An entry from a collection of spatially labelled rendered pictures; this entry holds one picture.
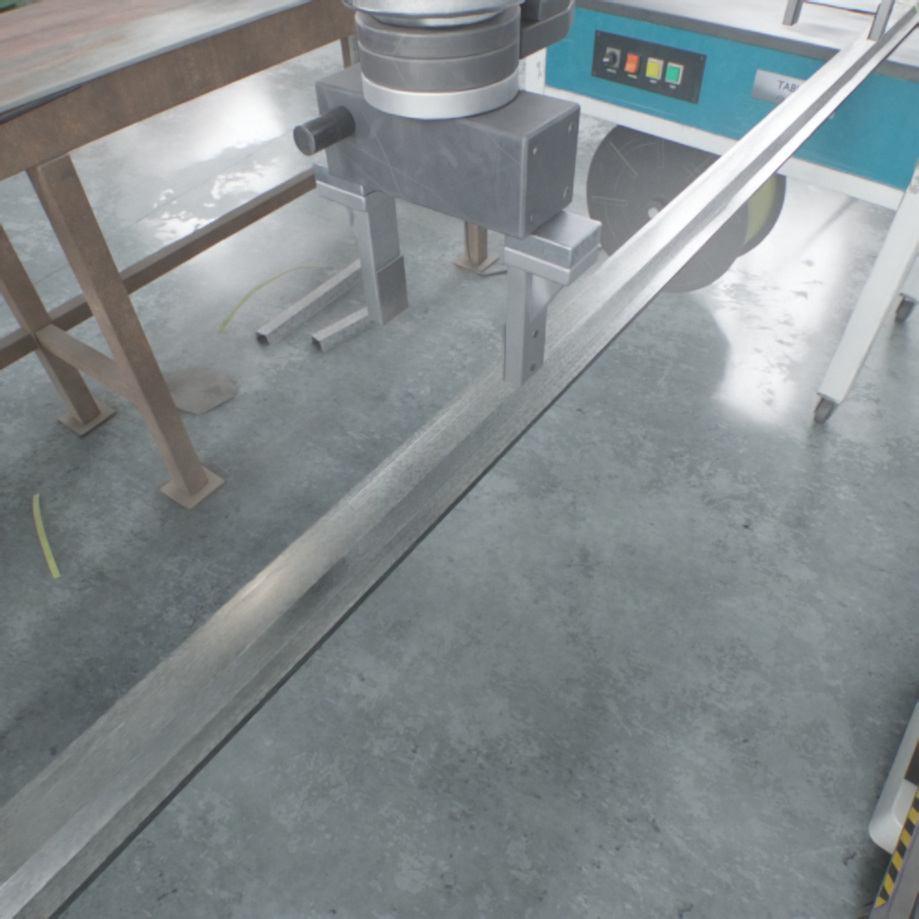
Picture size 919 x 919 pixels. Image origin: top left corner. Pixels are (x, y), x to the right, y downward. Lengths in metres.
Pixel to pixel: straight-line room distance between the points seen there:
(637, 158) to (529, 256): 1.53
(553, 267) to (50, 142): 0.93
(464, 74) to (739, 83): 1.22
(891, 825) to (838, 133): 1.10
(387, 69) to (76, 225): 0.92
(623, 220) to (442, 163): 1.61
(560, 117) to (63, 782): 0.40
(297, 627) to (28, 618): 1.13
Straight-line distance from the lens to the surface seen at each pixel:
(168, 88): 1.29
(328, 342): 1.86
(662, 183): 1.87
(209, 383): 1.78
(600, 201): 1.98
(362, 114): 0.39
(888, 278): 1.54
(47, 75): 1.23
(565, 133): 0.36
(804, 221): 2.56
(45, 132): 1.19
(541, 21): 0.39
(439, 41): 0.34
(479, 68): 0.35
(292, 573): 0.44
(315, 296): 2.01
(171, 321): 2.10
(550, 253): 0.36
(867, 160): 1.48
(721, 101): 1.56
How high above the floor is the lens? 1.11
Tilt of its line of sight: 47 degrees down
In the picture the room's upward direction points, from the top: 2 degrees counter-clockwise
